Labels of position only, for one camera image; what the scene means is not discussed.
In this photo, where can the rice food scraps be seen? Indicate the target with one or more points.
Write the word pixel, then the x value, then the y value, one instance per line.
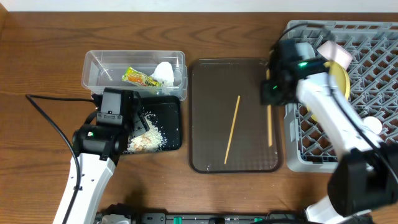
pixel 151 141

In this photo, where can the pink bowl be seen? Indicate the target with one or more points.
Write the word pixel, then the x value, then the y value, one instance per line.
pixel 332 51

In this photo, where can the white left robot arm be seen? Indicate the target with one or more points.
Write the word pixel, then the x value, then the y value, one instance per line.
pixel 97 146

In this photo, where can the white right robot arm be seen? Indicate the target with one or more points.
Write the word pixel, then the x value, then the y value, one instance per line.
pixel 365 178

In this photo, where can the green snack wrapper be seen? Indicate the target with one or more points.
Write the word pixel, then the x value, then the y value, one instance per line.
pixel 138 78

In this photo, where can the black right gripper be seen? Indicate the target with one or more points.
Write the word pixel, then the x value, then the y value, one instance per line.
pixel 268 93

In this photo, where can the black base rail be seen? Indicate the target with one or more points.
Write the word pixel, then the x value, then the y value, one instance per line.
pixel 121 213

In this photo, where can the white green cup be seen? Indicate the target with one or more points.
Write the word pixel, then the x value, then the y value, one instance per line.
pixel 373 124

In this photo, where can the white tissue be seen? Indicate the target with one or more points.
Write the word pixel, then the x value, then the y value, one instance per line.
pixel 164 74

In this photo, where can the brown serving tray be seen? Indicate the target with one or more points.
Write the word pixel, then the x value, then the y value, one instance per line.
pixel 214 87

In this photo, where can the black plastic tray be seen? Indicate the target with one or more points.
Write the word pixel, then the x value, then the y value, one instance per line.
pixel 167 109

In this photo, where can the clear plastic waste bin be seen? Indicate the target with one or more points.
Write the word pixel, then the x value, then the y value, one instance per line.
pixel 106 68

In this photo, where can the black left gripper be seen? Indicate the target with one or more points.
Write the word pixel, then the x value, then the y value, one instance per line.
pixel 138 123

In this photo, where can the light blue bowl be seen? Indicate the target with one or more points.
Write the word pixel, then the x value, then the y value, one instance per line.
pixel 305 50

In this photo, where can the yellow round plate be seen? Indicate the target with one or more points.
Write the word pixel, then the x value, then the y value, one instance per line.
pixel 340 81

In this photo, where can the grey dishwasher rack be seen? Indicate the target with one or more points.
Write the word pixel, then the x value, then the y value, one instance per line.
pixel 373 82

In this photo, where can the wooden chopstick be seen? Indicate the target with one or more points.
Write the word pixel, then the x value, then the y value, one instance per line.
pixel 269 126
pixel 232 129

